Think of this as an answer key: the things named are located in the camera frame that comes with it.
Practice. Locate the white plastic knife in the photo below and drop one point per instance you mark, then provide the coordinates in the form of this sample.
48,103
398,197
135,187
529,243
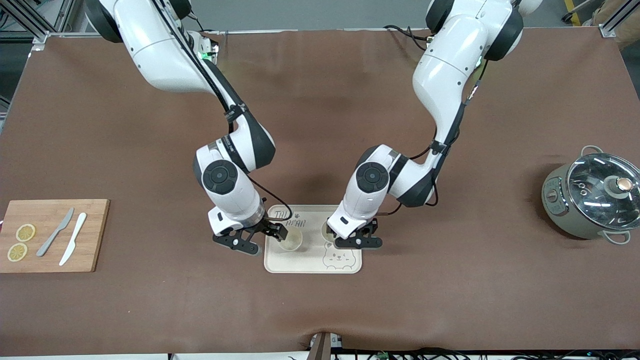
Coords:
75,235

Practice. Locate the grey metal table bracket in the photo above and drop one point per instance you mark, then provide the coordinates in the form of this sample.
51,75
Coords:
322,347

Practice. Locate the white IKEA cup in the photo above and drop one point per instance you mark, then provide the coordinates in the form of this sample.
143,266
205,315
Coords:
292,242
323,231

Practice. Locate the glass pot lid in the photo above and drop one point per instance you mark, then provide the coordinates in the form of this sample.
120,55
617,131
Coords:
595,210

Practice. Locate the lemon slice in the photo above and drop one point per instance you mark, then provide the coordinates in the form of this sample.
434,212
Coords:
25,232
17,252

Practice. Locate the beige bear print tray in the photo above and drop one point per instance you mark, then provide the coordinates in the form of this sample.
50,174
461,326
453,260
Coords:
310,262

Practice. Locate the grey-green cooking pot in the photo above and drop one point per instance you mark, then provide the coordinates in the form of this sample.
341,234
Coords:
560,215

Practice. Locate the brown cardboard box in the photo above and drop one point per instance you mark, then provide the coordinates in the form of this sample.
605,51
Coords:
631,34

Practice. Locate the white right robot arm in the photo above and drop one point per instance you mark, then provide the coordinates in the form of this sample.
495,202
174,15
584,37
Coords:
165,55

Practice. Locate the bamboo cutting board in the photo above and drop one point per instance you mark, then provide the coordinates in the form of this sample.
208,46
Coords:
95,235

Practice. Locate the grey plastic knife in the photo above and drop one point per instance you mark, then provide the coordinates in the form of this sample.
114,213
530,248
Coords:
62,224

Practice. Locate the aluminium frame profile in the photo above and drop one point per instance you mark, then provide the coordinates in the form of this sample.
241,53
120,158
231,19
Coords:
40,34
612,22

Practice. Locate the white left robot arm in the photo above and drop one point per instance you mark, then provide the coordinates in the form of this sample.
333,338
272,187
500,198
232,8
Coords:
450,60

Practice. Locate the brown table cover mat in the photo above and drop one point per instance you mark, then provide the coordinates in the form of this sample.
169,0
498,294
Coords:
320,125

